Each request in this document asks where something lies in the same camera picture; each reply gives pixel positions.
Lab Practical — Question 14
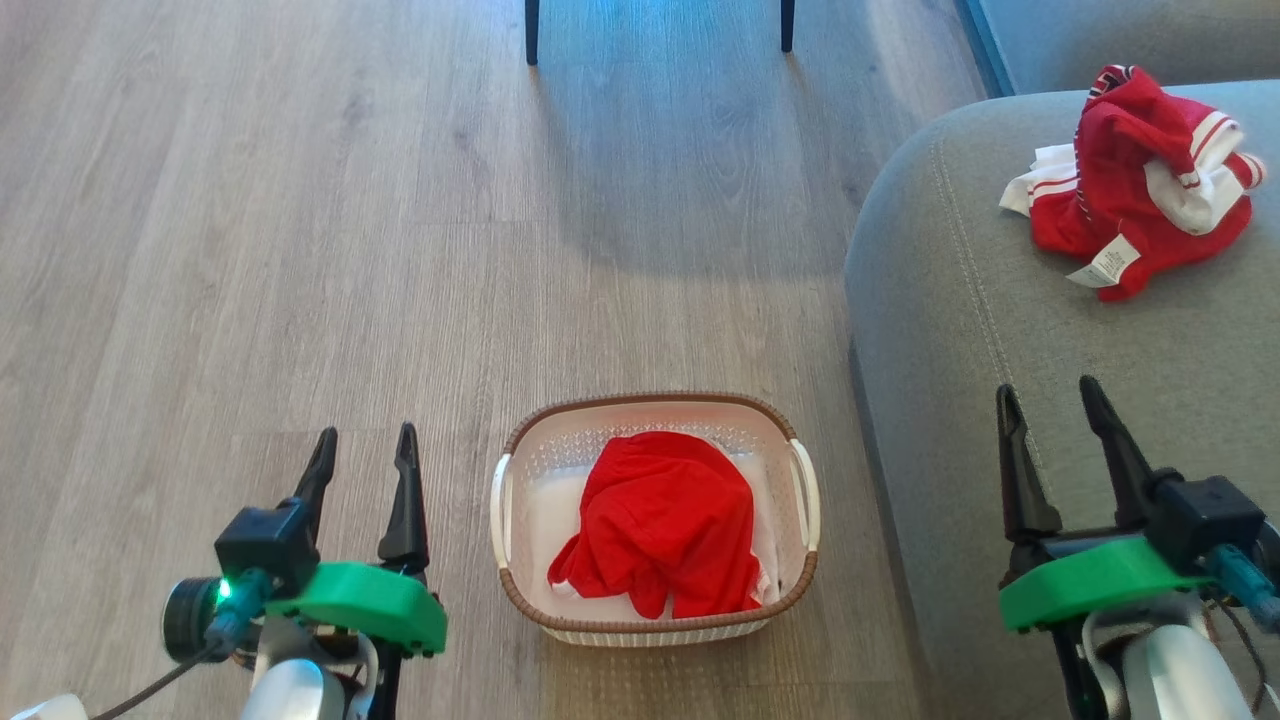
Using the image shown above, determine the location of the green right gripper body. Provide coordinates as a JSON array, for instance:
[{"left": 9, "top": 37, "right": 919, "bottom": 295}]
[{"left": 1000, "top": 527, "right": 1216, "bottom": 633}]

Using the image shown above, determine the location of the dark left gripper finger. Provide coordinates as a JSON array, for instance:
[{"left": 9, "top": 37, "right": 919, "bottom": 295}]
[
  {"left": 377, "top": 422, "right": 431, "bottom": 579},
  {"left": 290, "top": 427, "right": 339, "bottom": 551}
]

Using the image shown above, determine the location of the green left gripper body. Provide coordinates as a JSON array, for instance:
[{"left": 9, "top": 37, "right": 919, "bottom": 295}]
[{"left": 265, "top": 562, "right": 448, "bottom": 720}]

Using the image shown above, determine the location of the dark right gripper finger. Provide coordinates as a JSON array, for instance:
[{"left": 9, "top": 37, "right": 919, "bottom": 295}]
[
  {"left": 1079, "top": 375, "right": 1181, "bottom": 531},
  {"left": 996, "top": 383, "right": 1064, "bottom": 548}
]

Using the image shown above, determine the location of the red white printed jersey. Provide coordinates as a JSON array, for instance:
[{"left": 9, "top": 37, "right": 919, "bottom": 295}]
[{"left": 998, "top": 63, "right": 1267, "bottom": 303}]

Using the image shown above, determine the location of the white brown-rimmed laundry basket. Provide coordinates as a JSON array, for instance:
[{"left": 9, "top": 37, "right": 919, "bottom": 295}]
[{"left": 489, "top": 391, "right": 822, "bottom": 647}]

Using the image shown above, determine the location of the grey fabric sofa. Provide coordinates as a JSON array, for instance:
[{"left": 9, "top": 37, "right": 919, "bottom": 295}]
[{"left": 845, "top": 80, "right": 1280, "bottom": 720}]

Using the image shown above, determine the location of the plain red garment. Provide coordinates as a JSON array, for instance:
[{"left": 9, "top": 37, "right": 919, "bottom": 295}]
[{"left": 547, "top": 430, "right": 766, "bottom": 621}]

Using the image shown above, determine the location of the grey sofa section blue edge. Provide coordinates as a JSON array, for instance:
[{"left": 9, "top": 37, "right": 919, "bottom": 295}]
[{"left": 955, "top": 0, "right": 1280, "bottom": 98}]

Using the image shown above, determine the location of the left teal plug black cable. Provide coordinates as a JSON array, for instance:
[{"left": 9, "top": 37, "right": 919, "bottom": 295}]
[{"left": 88, "top": 568, "right": 276, "bottom": 720}]

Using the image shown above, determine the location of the teal plug black cable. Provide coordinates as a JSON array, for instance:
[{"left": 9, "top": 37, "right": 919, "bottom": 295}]
[
  {"left": 88, "top": 568, "right": 276, "bottom": 720},
  {"left": 1200, "top": 545, "right": 1280, "bottom": 716}
]

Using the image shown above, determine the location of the right teal plug black cable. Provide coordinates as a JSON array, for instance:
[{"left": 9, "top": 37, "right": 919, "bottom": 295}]
[{"left": 1200, "top": 545, "right": 1280, "bottom": 716}]

